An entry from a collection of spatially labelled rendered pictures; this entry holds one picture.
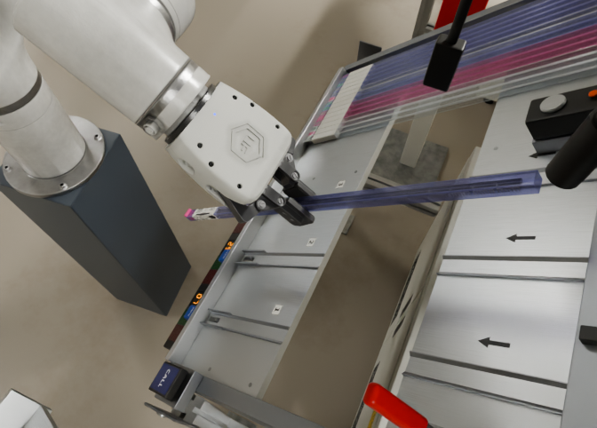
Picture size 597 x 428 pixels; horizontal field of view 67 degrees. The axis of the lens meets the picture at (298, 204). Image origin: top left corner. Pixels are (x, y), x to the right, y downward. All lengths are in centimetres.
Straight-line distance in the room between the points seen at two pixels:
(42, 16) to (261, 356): 43
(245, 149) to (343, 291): 109
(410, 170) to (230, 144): 134
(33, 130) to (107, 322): 85
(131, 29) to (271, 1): 200
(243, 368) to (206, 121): 32
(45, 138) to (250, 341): 50
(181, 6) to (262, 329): 40
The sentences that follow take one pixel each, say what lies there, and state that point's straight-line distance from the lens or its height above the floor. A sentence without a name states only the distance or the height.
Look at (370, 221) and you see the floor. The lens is 163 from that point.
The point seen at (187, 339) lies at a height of 73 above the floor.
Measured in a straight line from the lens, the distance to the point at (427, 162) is 179.
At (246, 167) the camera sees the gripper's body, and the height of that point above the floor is 105.
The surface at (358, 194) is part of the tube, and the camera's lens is 45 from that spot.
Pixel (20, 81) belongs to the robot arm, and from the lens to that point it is 82.
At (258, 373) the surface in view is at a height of 84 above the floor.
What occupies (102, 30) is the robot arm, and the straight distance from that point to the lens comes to 44.
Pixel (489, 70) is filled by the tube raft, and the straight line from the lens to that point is 71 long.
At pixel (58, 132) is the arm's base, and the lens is 90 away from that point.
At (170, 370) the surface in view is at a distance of 65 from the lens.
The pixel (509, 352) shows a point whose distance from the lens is 43.
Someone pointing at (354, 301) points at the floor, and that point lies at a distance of 150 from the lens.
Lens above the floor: 142
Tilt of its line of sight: 60 degrees down
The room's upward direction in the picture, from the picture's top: straight up
